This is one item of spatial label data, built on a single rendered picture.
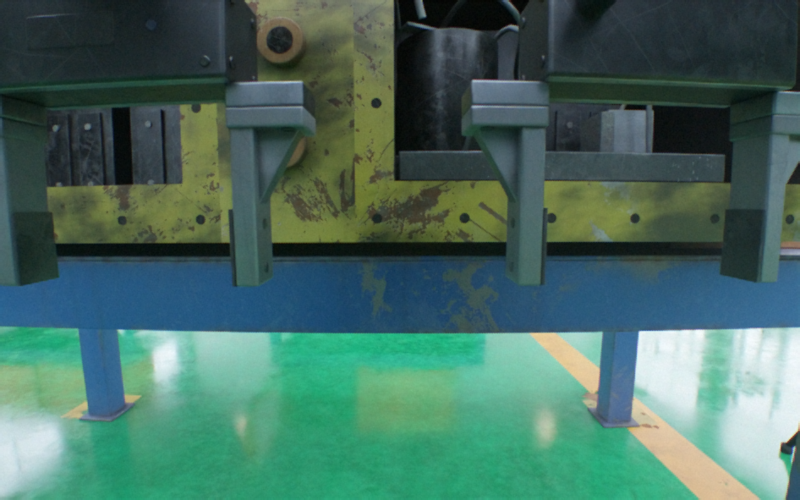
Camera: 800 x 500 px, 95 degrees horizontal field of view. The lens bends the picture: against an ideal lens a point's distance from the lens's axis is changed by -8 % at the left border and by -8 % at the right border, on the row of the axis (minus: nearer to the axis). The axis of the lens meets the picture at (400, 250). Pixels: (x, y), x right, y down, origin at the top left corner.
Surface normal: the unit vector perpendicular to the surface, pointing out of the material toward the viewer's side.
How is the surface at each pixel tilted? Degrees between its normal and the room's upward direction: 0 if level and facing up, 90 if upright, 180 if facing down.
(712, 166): 90
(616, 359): 90
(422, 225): 90
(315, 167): 90
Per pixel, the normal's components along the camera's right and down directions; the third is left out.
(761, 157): -1.00, 0.00
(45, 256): 1.00, 0.00
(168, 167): -0.02, 0.11
